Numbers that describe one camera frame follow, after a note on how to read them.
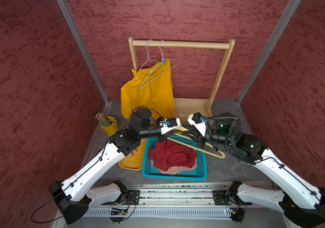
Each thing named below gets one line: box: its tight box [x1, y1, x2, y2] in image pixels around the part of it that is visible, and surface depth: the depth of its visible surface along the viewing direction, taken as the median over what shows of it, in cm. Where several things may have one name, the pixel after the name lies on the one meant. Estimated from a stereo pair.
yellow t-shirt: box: [120, 58, 175, 120], surface depth 91 cm
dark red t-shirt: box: [148, 139, 198, 172], surface depth 79 cm
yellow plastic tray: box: [118, 138, 146, 171], surface depth 89 cm
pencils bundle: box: [95, 112, 114, 127], surface depth 92 cm
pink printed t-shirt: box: [150, 159, 198, 175], surface depth 81 cm
